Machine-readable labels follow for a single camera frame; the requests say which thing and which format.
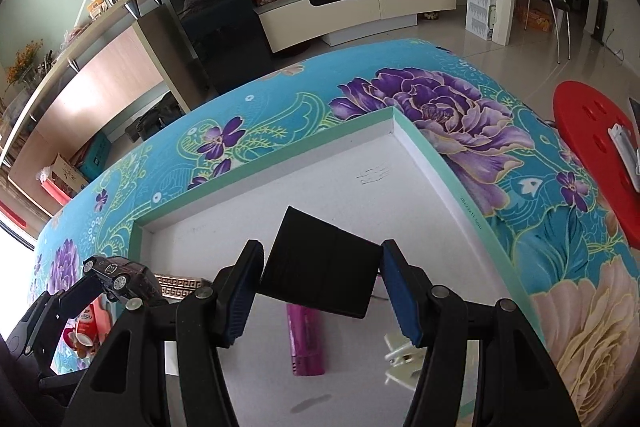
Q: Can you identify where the cream TV stand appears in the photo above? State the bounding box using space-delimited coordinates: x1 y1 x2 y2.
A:
257 0 457 53

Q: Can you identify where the red gift bag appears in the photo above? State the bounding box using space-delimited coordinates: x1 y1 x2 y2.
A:
37 154 89 206

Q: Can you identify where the wooden desk with shelf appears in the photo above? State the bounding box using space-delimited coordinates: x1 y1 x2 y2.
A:
1 0 205 217

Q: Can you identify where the white plastic clip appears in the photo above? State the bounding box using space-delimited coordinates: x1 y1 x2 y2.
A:
384 333 426 392

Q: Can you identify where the teal storage crate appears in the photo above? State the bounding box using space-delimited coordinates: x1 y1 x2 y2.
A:
77 131 112 181

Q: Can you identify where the orange flower bouquet vase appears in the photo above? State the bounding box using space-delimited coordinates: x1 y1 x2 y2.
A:
6 40 44 90

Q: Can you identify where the teal shallow box tray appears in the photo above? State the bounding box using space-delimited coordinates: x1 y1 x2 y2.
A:
130 109 533 426

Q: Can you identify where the black bag on floor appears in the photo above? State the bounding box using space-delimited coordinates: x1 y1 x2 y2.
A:
125 92 184 143

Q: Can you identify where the gold patterned lighter box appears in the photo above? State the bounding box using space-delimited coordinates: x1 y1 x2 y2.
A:
155 274 209 300

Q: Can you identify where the black water dispenser cabinet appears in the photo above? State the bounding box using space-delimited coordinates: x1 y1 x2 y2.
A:
169 0 274 94

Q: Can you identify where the purple lighter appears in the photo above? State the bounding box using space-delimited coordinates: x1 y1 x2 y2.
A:
286 303 326 377

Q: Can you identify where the red stain remover bottle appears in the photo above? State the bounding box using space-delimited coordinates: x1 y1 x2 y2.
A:
75 303 100 349

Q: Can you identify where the white USB wall charger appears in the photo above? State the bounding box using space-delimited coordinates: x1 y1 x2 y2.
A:
165 341 179 376

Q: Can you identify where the black toy car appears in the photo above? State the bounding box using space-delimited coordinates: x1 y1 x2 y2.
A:
80 256 167 307

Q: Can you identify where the pink pup toy figure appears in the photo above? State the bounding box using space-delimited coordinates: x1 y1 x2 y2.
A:
63 327 88 359

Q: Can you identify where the red plastic stool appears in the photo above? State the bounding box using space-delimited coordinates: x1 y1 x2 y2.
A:
552 80 639 248

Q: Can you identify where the floral blue tablecloth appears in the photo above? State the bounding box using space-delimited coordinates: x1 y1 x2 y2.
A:
30 39 639 426

